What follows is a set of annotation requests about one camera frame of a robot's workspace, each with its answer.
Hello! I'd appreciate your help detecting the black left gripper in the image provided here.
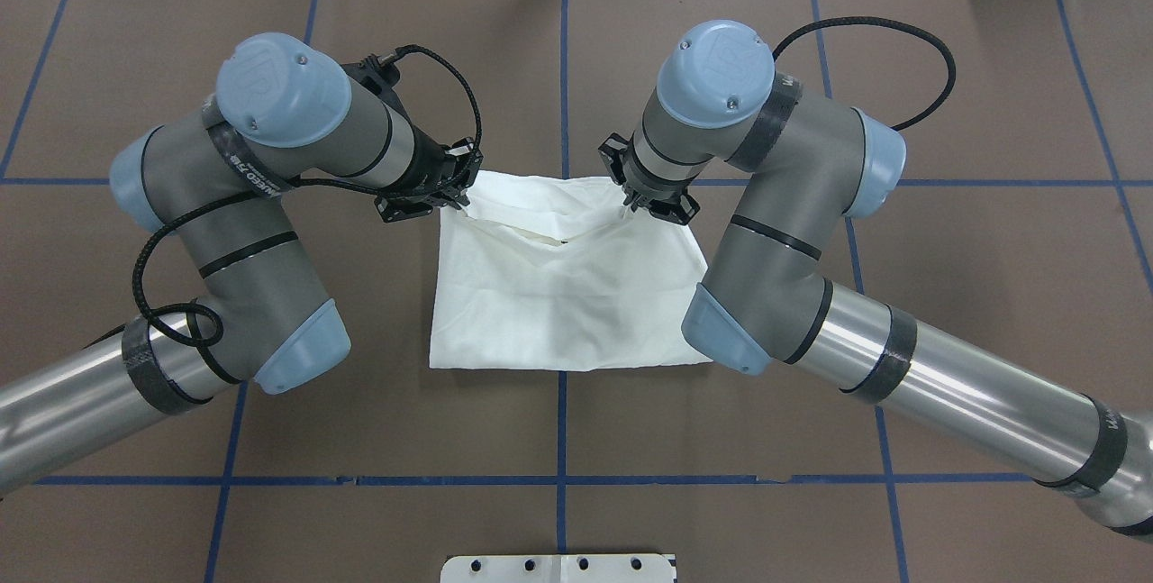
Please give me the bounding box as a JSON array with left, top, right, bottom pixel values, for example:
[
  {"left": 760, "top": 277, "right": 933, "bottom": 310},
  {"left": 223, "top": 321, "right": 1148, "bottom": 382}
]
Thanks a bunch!
[{"left": 374, "top": 133, "right": 485, "bottom": 224}]

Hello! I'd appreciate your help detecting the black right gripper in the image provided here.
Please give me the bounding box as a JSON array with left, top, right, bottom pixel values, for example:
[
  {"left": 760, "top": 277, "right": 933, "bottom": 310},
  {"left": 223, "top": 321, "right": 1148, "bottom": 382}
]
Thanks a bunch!
[{"left": 598, "top": 134, "right": 700, "bottom": 225}]

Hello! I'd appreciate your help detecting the white long-sleeve printed shirt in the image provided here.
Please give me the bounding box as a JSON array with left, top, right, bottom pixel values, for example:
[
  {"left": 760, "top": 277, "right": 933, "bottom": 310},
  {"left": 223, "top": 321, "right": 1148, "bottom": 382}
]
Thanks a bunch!
[{"left": 429, "top": 171, "right": 707, "bottom": 372}]

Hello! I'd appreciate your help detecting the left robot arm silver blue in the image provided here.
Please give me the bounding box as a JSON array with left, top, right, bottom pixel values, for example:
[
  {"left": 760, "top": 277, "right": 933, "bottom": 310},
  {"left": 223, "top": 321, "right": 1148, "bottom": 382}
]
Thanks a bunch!
[{"left": 3, "top": 32, "right": 483, "bottom": 494}]

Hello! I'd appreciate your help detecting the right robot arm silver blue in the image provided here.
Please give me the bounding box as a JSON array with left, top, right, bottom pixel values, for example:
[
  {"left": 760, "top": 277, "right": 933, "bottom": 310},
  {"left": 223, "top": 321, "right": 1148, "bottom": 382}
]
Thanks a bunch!
[{"left": 600, "top": 16, "right": 1152, "bottom": 542}]

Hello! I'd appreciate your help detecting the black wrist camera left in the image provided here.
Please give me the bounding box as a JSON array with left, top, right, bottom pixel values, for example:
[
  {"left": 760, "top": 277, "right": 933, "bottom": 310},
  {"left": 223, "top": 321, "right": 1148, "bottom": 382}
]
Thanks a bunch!
[{"left": 340, "top": 53, "right": 401, "bottom": 111}]

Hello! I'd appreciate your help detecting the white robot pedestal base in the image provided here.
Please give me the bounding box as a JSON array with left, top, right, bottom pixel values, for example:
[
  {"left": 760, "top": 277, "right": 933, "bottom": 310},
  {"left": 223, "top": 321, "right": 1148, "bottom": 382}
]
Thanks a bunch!
[{"left": 440, "top": 551, "right": 679, "bottom": 582}]

